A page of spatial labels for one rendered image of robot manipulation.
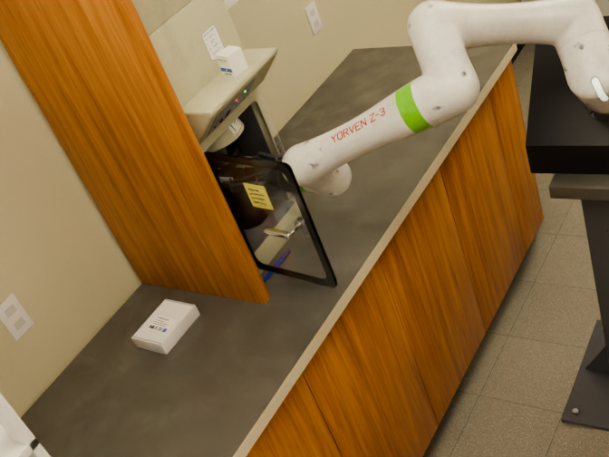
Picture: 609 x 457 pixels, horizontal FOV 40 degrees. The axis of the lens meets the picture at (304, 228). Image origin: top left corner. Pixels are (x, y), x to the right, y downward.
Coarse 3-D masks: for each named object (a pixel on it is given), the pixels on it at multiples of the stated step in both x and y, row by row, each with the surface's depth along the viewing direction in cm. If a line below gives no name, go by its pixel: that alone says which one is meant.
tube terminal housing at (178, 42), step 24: (192, 0) 209; (216, 0) 216; (168, 24) 203; (192, 24) 210; (216, 24) 217; (168, 48) 204; (192, 48) 211; (168, 72) 204; (192, 72) 211; (216, 72) 218; (192, 96) 212; (264, 120) 241
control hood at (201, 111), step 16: (272, 48) 220; (256, 64) 215; (224, 80) 214; (240, 80) 211; (256, 80) 222; (208, 96) 209; (224, 96) 206; (192, 112) 205; (208, 112) 201; (192, 128) 208; (208, 128) 208
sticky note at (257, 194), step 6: (246, 186) 210; (252, 186) 209; (258, 186) 207; (252, 192) 211; (258, 192) 209; (264, 192) 207; (252, 198) 212; (258, 198) 211; (264, 198) 209; (252, 204) 214; (258, 204) 212; (264, 204) 211; (270, 204) 209
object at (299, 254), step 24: (216, 168) 214; (240, 168) 207; (264, 168) 200; (288, 168) 195; (240, 192) 214; (288, 192) 201; (240, 216) 222; (264, 216) 215; (288, 216) 208; (264, 240) 223; (288, 240) 215; (312, 240) 208; (264, 264) 231; (288, 264) 223; (312, 264) 215
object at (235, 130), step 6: (234, 126) 230; (240, 126) 232; (228, 132) 228; (234, 132) 229; (240, 132) 231; (222, 138) 227; (228, 138) 228; (234, 138) 229; (216, 144) 227; (222, 144) 227; (228, 144) 228; (210, 150) 228; (216, 150) 227
